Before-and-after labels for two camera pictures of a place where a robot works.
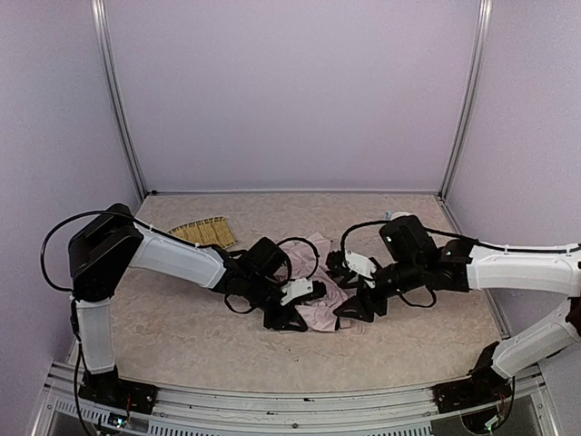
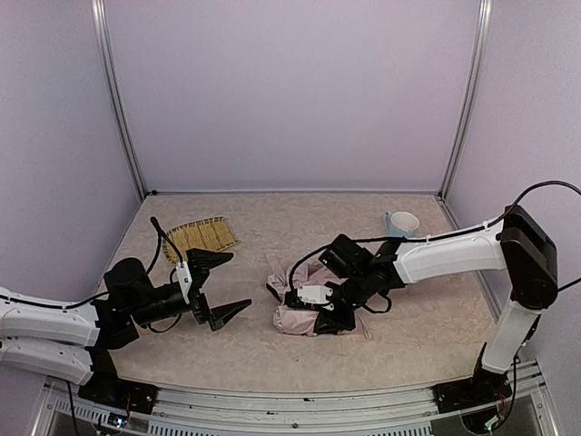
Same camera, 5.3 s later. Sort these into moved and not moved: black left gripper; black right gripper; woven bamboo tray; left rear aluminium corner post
Moved: black right gripper; black left gripper
Not moved: left rear aluminium corner post; woven bamboo tray
